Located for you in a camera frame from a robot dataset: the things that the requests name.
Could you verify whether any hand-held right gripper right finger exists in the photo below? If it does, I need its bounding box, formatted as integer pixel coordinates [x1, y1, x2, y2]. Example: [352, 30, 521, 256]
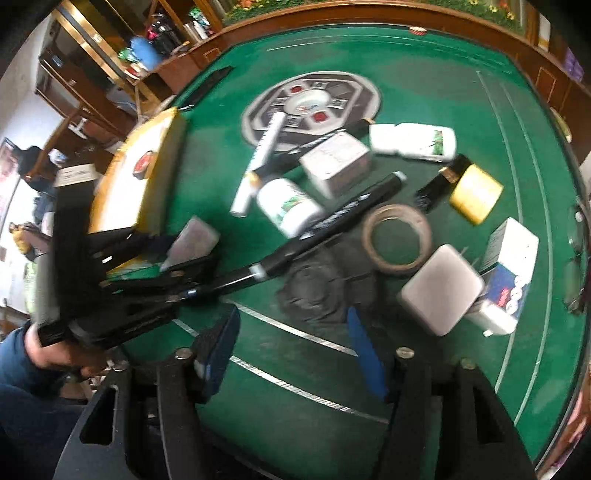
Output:
[346, 307, 536, 480]

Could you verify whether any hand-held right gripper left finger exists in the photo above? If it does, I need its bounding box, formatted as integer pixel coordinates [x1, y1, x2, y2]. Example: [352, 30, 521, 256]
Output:
[53, 305, 242, 480]

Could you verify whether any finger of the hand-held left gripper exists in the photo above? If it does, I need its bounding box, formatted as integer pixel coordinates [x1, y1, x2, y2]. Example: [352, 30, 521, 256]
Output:
[102, 254, 223, 324]
[90, 228, 169, 273]

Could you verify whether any grey rectangular card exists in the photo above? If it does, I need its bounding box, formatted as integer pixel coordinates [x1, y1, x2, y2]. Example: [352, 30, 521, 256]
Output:
[161, 216, 221, 273]

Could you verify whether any yellow cardboard box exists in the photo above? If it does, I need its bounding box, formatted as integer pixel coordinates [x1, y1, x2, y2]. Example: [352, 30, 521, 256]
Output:
[88, 107, 186, 278]

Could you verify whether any black tape roll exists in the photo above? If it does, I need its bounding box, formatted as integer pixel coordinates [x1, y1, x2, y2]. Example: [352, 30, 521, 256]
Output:
[276, 244, 385, 325]

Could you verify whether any white square case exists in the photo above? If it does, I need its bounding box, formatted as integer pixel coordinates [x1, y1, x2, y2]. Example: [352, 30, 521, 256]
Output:
[398, 244, 486, 337]

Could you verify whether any white bottle green label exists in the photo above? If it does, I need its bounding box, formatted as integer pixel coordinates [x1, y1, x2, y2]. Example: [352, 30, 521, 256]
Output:
[368, 123, 458, 163]
[255, 178, 325, 239]

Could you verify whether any white tube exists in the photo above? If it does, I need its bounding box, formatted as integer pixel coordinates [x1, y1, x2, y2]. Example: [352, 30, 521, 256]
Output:
[230, 112, 287, 219]

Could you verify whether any white charger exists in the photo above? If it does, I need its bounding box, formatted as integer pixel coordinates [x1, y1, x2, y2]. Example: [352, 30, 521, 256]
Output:
[465, 299, 519, 339]

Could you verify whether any tan tape roll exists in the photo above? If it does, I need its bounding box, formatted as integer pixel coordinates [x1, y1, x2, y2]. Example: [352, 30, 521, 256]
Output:
[361, 204, 433, 276]

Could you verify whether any blue white carton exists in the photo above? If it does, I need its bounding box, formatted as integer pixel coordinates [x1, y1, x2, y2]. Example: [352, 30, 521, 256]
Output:
[479, 217, 540, 320]

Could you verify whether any black gold lipstick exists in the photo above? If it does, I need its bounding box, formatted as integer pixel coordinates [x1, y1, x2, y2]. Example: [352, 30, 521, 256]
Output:
[412, 154, 472, 214]

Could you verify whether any small grey white box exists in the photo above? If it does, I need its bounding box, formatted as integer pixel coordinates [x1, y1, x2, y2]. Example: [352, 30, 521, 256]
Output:
[299, 132, 373, 200]

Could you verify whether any round yellow tin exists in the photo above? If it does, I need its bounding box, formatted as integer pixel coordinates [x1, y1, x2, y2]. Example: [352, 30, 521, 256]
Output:
[449, 163, 505, 226]

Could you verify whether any person's left forearm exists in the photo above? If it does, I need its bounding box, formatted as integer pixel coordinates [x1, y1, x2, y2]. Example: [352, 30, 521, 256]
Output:
[0, 325, 51, 398]

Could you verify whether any person's left hand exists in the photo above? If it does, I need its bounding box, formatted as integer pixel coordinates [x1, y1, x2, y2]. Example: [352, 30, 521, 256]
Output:
[25, 322, 110, 380]

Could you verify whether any person's leg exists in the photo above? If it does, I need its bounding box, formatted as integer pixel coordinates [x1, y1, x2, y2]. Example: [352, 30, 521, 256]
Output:
[0, 383, 90, 480]

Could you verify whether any black phone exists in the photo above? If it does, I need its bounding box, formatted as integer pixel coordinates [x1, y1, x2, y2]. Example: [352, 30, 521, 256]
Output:
[184, 66, 235, 110]

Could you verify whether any wooden shelf cabinet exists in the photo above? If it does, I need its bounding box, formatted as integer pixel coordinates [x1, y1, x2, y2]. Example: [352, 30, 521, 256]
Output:
[34, 0, 155, 136]

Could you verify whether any wooden counter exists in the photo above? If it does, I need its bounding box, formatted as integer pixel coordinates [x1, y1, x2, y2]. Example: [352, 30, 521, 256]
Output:
[126, 25, 228, 97]

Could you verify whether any blue thermos jug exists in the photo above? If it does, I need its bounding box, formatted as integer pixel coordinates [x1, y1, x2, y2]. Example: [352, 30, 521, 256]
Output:
[130, 36, 161, 71]

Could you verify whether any round dice control panel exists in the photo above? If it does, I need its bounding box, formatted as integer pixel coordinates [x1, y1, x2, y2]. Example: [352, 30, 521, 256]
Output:
[241, 71, 383, 149]

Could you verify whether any framed wall painting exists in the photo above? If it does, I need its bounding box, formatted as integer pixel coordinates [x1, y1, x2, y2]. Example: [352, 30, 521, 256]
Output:
[0, 137, 20, 219]

